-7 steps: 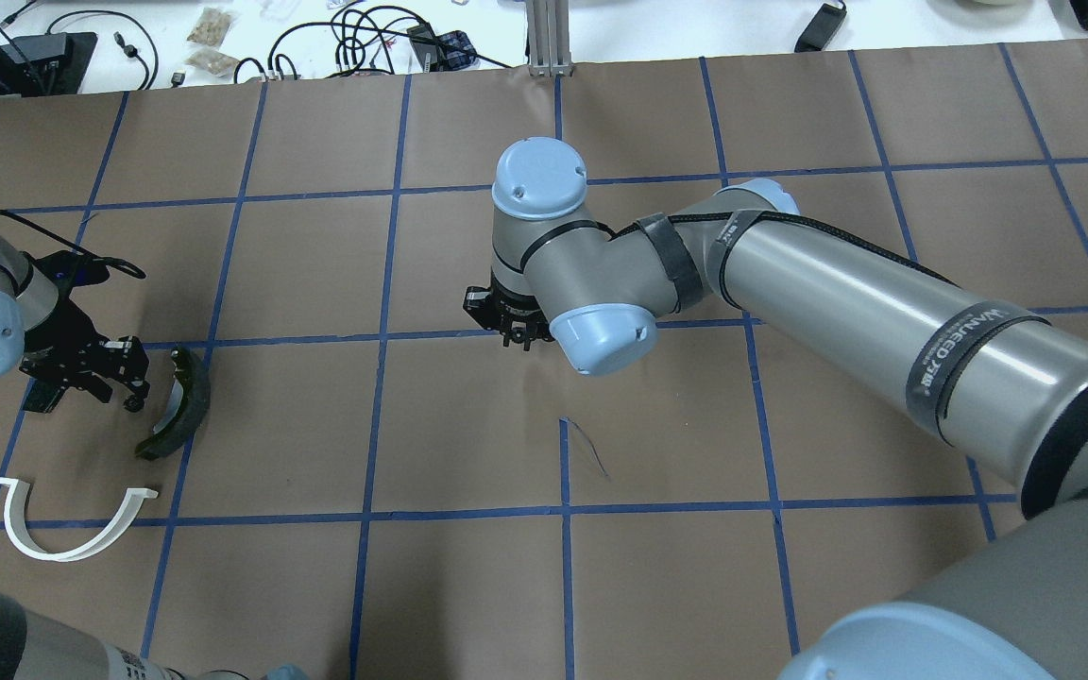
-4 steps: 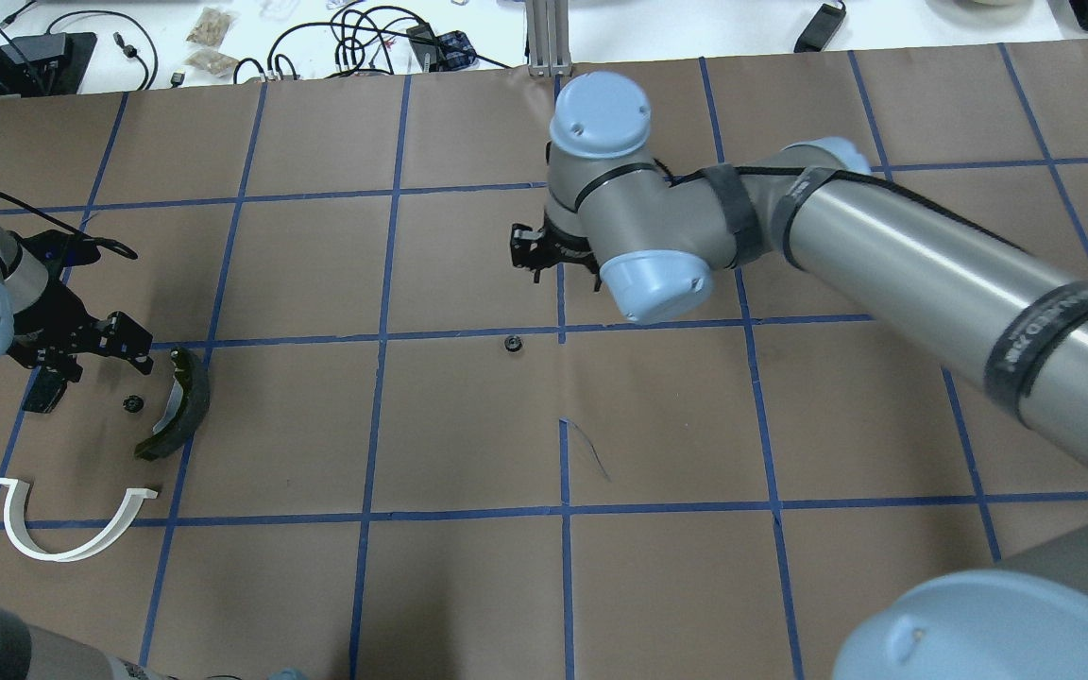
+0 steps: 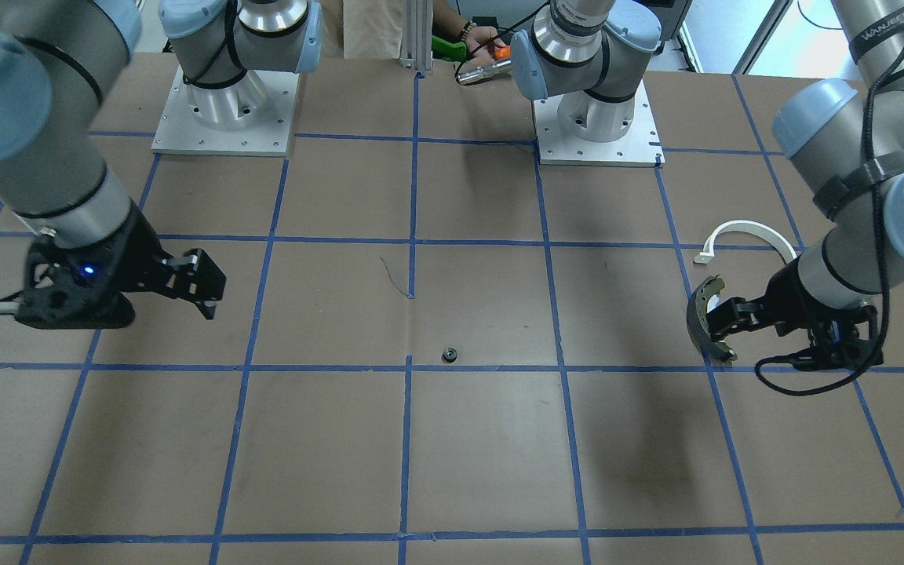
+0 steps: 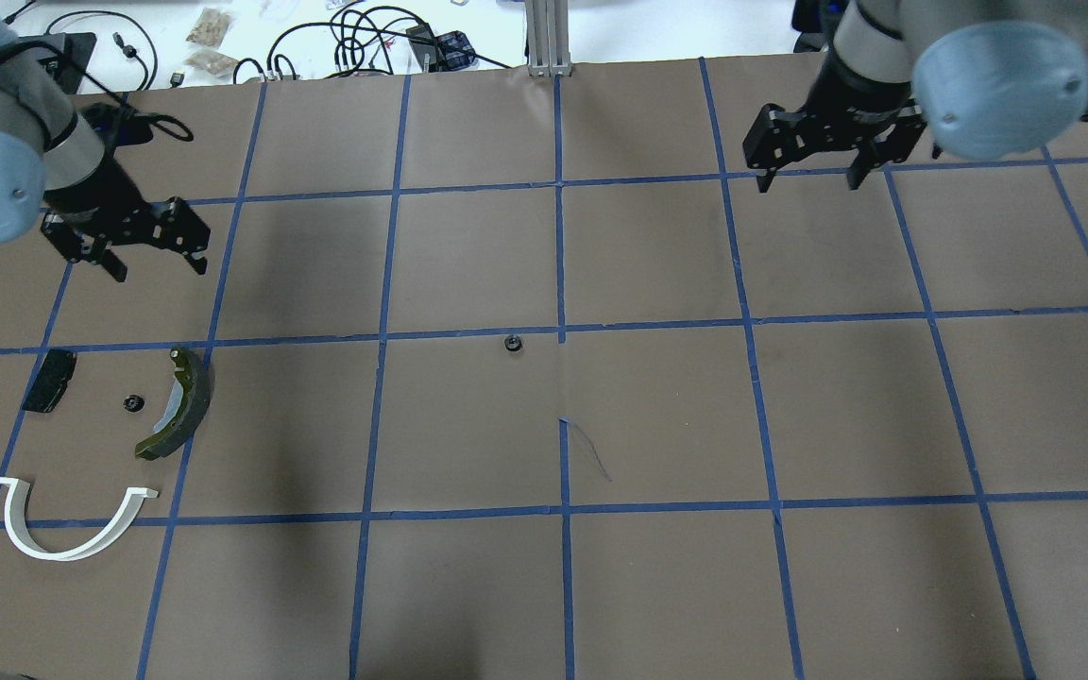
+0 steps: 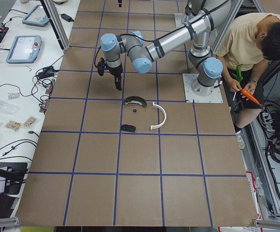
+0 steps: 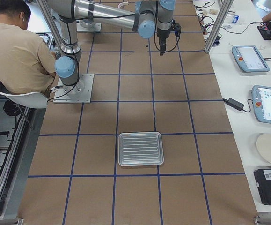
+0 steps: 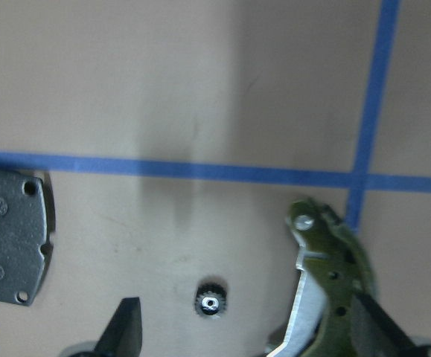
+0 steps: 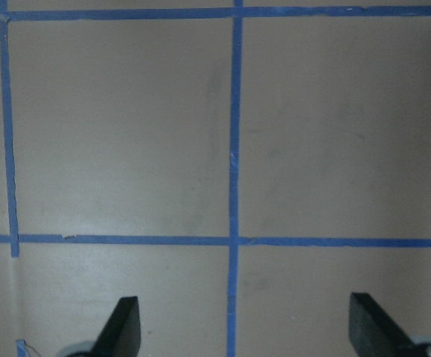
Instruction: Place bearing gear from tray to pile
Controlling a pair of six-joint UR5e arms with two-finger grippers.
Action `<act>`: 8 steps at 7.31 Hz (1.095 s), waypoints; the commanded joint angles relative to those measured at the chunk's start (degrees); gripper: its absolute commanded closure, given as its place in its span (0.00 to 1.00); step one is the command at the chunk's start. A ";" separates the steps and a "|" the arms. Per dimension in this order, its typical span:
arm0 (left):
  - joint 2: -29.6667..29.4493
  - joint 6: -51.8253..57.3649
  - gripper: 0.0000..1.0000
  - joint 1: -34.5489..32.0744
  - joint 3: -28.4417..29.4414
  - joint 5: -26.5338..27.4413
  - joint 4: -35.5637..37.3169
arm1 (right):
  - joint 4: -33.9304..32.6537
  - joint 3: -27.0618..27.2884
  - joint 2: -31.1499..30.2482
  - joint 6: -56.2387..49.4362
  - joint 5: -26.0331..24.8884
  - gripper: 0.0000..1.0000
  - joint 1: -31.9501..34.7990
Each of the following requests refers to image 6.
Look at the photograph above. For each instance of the aluminium frame post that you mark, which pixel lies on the aluminium frame post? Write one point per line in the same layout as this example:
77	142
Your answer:
218	23

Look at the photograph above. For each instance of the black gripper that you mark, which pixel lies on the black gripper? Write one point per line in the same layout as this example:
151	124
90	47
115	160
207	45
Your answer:
161	36

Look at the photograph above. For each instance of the person in beige shirt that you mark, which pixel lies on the person in beige shirt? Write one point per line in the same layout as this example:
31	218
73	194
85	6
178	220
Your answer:
26	63

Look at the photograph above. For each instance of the silver ribbed metal tray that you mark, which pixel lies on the silver ribbed metal tray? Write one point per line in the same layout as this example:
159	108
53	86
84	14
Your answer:
140	149

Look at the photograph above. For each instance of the teach pendant far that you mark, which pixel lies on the teach pendant far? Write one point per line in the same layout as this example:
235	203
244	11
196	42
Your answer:
249	59

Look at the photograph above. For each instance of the black power adapter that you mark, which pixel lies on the black power adapter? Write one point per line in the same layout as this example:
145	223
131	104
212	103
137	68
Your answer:
234	104

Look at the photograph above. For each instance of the white plastic chair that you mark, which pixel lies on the white plastic chair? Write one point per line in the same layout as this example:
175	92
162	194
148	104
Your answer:
35	100

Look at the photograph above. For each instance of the teach pendant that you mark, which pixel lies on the teach pendant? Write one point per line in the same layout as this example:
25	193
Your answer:
261	96
249	59

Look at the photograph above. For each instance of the teach pendant near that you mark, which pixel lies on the teach pendant near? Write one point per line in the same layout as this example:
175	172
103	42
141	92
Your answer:
261	96

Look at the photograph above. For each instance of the white curved plastic part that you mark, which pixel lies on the white curved plastic part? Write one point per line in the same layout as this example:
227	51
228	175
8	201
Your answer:
120	5

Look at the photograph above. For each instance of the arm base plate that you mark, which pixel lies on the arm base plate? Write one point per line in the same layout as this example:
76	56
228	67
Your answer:
86	27
80	94

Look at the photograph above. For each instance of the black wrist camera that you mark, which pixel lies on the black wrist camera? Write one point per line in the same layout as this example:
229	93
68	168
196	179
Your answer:
177	30

